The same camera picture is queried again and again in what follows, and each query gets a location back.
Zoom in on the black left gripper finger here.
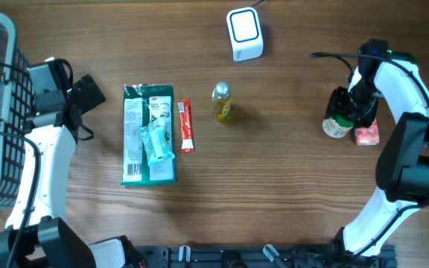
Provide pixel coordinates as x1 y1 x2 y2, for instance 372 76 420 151
76 74 96 101
80 83 106 115

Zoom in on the green lidded white jar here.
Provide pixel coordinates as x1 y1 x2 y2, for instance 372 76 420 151
322 115 355 138

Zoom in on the pink tissue box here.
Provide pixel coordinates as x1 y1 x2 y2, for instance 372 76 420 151
355 119 380 146

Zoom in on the green glove packet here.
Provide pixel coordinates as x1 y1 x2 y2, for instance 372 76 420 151
121 84 176 187

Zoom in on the teal candy wrapper packet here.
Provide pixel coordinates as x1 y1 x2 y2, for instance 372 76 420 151
139 117 175 167

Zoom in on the red stick packet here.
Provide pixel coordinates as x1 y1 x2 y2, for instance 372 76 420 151
178 100 194 153

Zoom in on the yellow drink bottle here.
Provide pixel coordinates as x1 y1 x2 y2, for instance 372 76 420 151
212 82 231 122

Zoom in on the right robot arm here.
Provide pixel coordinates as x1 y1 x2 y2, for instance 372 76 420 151
322 39 429 265

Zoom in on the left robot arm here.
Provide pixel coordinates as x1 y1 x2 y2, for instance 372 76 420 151
0 73 143 267

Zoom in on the white barcode scanner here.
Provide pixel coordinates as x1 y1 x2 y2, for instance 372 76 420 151
226 7 264 62

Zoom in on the black mounting rail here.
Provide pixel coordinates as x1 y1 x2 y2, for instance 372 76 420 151
135 246 327 268

